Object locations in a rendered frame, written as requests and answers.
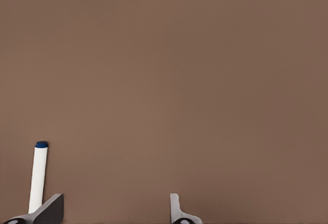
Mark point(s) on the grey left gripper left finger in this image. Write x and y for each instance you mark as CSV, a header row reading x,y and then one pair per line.
x,y
50,208

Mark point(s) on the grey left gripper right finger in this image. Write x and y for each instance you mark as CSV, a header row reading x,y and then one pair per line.
x,y
174,207

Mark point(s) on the white marker with blue end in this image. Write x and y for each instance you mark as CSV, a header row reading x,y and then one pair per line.
x,y
38,178

